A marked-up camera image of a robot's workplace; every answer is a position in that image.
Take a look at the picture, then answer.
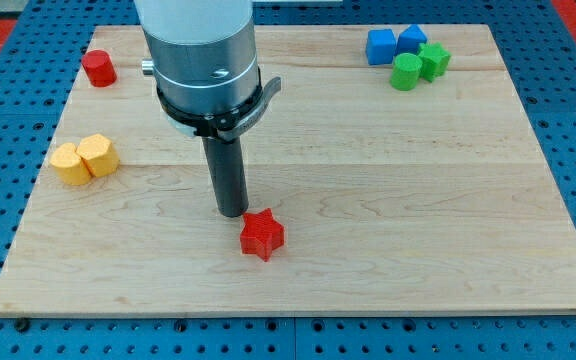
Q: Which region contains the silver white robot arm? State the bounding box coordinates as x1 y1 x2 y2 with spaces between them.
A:
135 0 281 142

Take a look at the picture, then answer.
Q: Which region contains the yellow heart block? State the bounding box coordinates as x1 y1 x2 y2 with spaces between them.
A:
49 142 92 186

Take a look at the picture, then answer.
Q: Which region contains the red star block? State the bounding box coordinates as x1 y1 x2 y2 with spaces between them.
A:
240 208 284 262

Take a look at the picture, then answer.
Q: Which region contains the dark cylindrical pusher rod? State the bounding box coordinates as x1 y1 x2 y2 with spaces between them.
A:
202 138 248 217

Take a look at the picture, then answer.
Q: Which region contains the light wooden board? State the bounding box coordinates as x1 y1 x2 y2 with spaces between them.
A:
0 24 576 318

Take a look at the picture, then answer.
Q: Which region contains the green cylinder block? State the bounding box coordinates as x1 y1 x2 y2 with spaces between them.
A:
390 53 423 91

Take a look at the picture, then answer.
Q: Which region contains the blue cube block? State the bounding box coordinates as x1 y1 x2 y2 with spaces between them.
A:
365 29 397 66

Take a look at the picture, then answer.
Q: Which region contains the blue pentagon block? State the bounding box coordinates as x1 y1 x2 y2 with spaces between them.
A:
395 24 428 56

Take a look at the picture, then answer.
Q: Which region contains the yellow hexagon block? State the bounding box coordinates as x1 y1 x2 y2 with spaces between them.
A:
76 134 120 177

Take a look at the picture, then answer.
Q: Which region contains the green star block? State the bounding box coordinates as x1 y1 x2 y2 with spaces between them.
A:
418 43 451 82

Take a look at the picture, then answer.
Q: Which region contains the red cylinder block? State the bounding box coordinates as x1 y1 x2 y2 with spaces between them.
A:
81 50 117 87

